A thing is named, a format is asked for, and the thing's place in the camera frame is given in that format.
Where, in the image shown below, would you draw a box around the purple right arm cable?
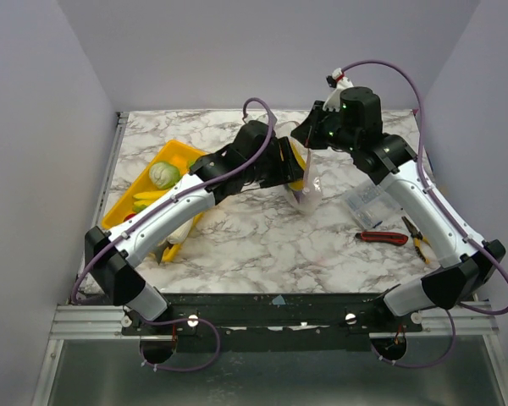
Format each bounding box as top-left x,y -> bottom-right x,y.
338,60 -> 508,315

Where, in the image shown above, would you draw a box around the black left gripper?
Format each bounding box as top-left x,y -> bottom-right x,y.
244,137 -> 306,189

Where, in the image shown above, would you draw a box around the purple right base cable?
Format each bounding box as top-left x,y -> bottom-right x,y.
372,310 -> 457,368

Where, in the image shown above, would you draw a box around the yellow black pliers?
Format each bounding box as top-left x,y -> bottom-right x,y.
401,216 -> 430,265

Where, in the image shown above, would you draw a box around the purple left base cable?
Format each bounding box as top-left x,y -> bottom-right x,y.
140,316 -> 222,373

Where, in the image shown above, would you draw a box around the clear plastic screw box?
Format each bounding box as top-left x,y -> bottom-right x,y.
343,180 -> 401,230

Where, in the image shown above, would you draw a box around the clear zip top bag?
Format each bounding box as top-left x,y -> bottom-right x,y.
276,121 -> 323,215

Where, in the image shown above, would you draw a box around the yellow plastic tray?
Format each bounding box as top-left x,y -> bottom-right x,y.
102,140 -> 211,261

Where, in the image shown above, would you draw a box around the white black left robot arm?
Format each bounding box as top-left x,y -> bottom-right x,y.
85,120 -> 304,334

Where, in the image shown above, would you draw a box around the green toy celery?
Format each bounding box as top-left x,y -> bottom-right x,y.
166,218 -> 194,245

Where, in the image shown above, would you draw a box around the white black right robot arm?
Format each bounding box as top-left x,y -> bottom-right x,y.
291,87 -> 505,332

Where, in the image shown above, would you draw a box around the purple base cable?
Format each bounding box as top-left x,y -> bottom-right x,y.
140,316 -> 222,373
372,310 -> 457,368

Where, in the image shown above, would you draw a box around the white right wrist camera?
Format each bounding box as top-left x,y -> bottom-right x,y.
323,68 -> 354,112

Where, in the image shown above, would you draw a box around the red toy tomato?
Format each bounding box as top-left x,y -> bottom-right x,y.
123,212 -> 137,222

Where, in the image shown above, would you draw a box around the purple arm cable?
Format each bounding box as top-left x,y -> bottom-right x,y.
69,97 -> 279,305
338,60 -> 508,315

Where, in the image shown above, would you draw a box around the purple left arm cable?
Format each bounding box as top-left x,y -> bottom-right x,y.
69,97 -> 279,305

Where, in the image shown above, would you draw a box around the red black utility knife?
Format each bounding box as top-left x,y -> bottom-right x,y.
355,231 -> 408,246

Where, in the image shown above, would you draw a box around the grey toy fish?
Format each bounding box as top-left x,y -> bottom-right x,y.
152,239 -> 174,265

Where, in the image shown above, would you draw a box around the black mounting rail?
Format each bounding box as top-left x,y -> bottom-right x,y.
122,294 -> 422,353

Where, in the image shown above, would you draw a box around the green toy cabbage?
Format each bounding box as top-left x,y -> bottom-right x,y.
148,162 -> 181,189

